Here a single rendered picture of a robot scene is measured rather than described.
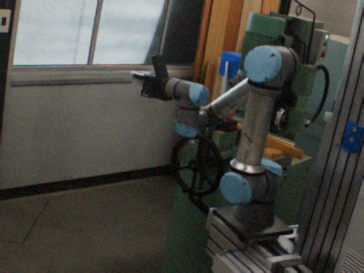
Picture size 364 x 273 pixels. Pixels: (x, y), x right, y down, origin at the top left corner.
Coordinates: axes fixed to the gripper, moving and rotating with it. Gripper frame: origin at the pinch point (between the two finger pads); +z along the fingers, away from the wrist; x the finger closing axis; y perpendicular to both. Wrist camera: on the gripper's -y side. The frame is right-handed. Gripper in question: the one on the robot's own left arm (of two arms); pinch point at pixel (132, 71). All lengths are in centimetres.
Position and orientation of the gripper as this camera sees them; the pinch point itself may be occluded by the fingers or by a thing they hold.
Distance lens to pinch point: 218.8
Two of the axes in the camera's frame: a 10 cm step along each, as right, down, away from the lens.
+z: -7.9, -2.4, 5.6
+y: -1.2, 9.6, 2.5
